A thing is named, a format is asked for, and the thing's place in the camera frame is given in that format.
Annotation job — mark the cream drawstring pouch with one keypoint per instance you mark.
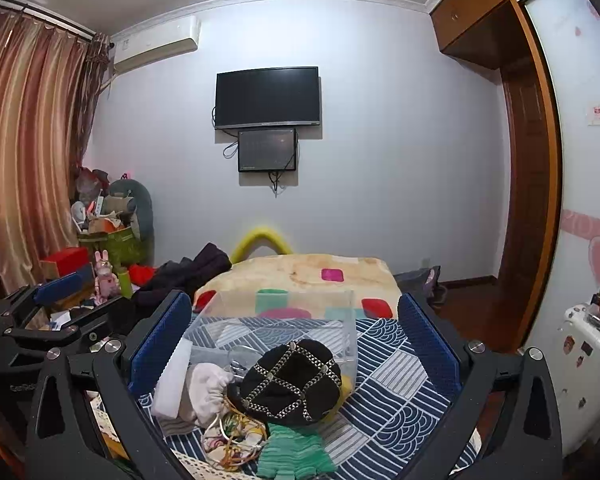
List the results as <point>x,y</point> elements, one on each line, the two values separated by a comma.
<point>203,393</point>

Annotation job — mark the pink rabbit toy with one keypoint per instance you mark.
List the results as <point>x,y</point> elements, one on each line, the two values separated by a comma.
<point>106,283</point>

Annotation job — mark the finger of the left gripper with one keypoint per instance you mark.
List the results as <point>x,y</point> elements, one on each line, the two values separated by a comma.
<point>43,338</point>
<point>24,303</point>

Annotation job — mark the white sponge block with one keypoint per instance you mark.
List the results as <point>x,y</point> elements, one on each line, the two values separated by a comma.
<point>170,386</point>

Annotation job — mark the grey green plush chair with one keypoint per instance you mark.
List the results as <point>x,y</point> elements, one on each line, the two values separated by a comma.
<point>138,209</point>

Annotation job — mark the black chain-pattern hat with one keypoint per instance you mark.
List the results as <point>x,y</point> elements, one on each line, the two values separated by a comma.
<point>296,384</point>

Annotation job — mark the striped orange curtain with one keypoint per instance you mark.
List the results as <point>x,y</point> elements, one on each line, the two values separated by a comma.
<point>49,84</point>

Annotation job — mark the grey bag on floor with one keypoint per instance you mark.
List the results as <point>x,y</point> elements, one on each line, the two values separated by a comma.
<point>426,281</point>

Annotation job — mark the green knitted glove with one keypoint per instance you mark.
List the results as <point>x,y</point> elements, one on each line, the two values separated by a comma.
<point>293,453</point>

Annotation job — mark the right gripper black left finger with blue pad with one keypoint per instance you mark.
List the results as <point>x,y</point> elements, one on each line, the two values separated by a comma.
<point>63,439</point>

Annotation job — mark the yellow curved pillow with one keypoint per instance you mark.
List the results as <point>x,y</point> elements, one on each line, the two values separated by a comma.
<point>257,237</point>

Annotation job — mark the navy white patterned tablecloth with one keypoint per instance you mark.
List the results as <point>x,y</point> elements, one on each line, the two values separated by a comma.
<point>391,411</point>

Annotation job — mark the black wall television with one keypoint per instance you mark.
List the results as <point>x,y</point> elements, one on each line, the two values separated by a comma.
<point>268,97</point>

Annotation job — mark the clear plastic storage box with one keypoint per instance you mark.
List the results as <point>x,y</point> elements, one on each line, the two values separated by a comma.
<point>236,327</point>

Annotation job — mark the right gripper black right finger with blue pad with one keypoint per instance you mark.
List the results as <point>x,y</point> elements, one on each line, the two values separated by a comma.
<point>525,441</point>

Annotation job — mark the white stickered cabinet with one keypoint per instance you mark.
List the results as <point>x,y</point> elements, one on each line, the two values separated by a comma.
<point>567,331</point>

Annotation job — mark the red box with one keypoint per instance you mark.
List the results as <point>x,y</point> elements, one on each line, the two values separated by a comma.
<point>64,262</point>

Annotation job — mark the white lace table trim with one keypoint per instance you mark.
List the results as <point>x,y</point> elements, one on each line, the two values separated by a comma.
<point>197,469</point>

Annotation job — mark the small black wall monitor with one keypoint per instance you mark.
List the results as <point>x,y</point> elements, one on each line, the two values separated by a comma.
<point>267,150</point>

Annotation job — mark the green cardboard box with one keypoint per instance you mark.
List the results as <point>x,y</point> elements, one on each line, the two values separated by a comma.
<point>123,247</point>

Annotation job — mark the yellow floral cloth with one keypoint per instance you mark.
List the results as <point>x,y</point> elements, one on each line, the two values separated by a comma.
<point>233,439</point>

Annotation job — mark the white air conditioner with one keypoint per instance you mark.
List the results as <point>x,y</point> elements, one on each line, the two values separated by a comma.
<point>156,43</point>

